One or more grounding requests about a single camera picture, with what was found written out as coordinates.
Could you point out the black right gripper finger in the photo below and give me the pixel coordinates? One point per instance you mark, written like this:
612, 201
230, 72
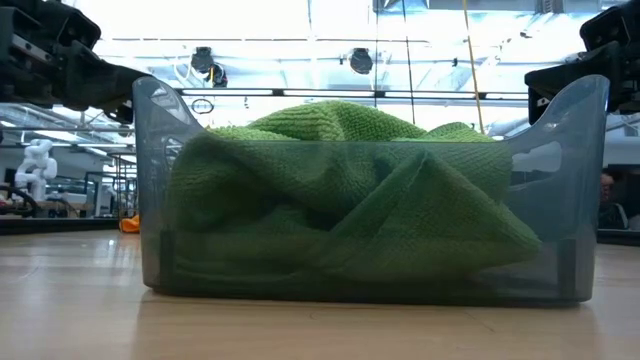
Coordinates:
575, 70

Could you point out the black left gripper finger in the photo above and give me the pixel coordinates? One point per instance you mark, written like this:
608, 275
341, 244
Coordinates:
100, 80

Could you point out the green microfiber towel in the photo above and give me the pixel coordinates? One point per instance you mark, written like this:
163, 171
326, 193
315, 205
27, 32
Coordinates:
425, 225
330, 120

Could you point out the orange microfiber towel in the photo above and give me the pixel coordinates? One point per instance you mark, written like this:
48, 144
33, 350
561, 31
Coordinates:
130, 225

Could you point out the round black ceiling device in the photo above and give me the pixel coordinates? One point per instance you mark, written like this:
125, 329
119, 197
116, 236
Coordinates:
361, 61
202, 60

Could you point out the white robot figure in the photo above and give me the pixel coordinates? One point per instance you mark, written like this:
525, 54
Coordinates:
36, 165

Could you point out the person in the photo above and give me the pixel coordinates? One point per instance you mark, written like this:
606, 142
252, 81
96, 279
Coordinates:
612, 212

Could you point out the black bench edge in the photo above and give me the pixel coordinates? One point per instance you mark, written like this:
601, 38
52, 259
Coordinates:
50, 226
620, 236

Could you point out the grey translucent plastic basket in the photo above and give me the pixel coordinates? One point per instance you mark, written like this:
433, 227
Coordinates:
560, 225

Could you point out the black metal shelf frame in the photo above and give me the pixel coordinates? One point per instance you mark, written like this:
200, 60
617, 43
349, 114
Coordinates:
118, 190

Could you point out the black horizontal ceiling rail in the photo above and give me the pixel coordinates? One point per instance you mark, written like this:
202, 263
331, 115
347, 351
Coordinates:
325, 93

